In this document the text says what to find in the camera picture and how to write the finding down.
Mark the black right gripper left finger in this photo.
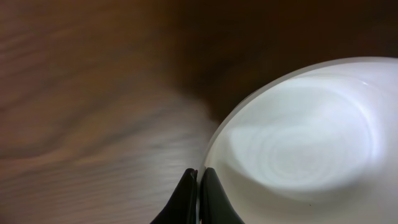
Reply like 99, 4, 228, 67
150, 168, 198, 224

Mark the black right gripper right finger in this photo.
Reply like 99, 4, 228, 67
199, 167, 244, 224

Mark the white bowl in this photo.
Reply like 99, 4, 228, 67
204, 57, 397, 224

